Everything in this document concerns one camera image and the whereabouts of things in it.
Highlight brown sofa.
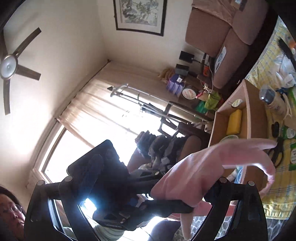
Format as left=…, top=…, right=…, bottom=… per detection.
left=185, top=1, right=268, bottom=89

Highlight black hairbrush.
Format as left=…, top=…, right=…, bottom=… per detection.
left=277, top=38, right=296, bottom=69

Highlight large cardboard box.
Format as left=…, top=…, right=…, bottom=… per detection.
left=207, top=78, right=270, bottom=190

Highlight green wet wipes pack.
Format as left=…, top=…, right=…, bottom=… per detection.
left=282, top=87, right=295, bottom=171

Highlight Olay lotion bottle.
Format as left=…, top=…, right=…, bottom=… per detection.
left=259, top=85, right=287, bottom=118

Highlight blue white paper on sofa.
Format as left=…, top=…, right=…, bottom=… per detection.
left=214, top=46, right=227, bottom=73

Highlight yellow sponge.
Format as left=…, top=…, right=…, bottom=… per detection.
left=226, top=109, right=242, bottom=135

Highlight yellow plaid cloth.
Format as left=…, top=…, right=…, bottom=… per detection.
left=245, top=22, right=296, bottom=220

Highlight pink sock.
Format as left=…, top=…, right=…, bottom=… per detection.
left=151, top=138, right=276, bottom=240

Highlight black scissors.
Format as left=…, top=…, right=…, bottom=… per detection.
left=267, top=121, right=284, bottom=169

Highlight ceiling fan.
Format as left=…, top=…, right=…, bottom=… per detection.
left=1, top=28, right=42, bottom=115

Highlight person's head with glasses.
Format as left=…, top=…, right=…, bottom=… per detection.
left=1, top=186, right=26, bottom=240

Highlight black speaker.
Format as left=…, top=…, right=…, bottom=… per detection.
left=179, top=51, right=195, bottom=63

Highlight round cookie tin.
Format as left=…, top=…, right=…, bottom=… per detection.
left=182, top=88, right=197, bottom=100

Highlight framed wall painting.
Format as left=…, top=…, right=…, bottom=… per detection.
left=113, top=0, right=167, bottom=37

